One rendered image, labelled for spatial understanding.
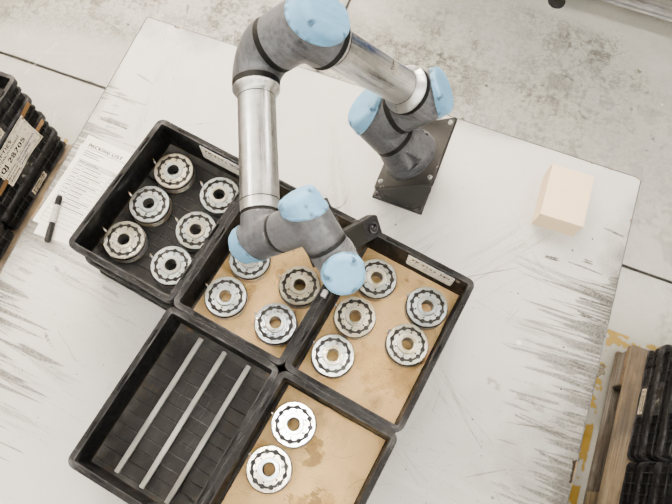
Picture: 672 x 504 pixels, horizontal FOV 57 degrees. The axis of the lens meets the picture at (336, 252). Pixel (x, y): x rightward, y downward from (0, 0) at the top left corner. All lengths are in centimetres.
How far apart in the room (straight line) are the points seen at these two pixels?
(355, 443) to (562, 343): 63
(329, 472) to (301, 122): 100
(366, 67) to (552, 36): 191
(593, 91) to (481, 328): 159
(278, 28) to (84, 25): 204
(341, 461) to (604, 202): 105
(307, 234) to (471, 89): 194
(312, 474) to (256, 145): 76
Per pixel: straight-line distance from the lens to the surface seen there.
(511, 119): 286
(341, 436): 152
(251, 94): 124
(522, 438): 172
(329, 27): 121
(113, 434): 159
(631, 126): 303
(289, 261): 160
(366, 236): 126
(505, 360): 173
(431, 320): 155
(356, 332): 152
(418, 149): 164
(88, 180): 194
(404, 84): 144
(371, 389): 153
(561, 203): 183
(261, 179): 116
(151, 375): 158
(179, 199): 170
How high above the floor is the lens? 234
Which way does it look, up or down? 71 degrees down
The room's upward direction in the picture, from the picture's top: 4 degrees clockwise
